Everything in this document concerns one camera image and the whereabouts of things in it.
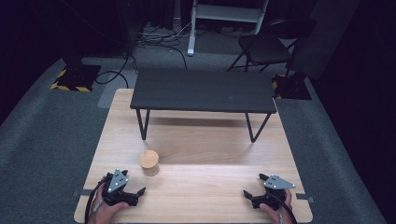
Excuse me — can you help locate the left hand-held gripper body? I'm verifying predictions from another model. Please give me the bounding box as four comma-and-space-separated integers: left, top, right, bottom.
102, 168, 140, 207

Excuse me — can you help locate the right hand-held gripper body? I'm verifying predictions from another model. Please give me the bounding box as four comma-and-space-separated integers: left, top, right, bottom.
250, 174, 297, 211

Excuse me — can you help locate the person's right hand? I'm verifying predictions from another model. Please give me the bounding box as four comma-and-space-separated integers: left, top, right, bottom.
259, 188, 294, 224

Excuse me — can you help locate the person's left hand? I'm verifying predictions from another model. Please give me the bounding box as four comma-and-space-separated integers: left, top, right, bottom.
87, 176, 130, 224

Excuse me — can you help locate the small wooden cylinder cup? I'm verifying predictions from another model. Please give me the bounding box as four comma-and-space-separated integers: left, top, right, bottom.
138, 149, 161, 177

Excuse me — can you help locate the black tape strip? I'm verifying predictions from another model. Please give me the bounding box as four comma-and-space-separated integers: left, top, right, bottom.
72, 188, 94, 199
295, 192, 315, 203

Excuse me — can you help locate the black base with hazard tape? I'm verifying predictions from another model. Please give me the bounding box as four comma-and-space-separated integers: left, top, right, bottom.
271, 71, 313, 102
49, 56, 103, 93

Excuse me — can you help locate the small black table with legs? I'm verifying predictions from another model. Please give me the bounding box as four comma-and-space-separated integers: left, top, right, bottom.
129, 67, 278, 144

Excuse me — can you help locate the black folding chair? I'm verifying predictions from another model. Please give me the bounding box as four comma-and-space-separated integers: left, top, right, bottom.
226, 18, 318, 75

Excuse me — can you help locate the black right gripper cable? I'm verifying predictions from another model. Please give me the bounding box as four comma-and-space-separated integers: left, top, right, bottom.
269, 191, 299, 224

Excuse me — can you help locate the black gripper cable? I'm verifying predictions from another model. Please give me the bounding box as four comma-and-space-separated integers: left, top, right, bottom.
84, 175, 108, 224
269, 191, 299, 224

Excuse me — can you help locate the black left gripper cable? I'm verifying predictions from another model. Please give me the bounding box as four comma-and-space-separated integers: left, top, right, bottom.
84, 175, 108, 224

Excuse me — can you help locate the black floor cable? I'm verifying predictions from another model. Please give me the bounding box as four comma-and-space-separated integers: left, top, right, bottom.
94, 51, 140, 90

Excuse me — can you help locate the bundle of floor cables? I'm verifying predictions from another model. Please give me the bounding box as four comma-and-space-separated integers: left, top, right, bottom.
135, 21, 206, 71

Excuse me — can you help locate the white metal stand frame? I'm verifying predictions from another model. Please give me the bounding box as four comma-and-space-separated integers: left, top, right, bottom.
186, 0, 271, 57

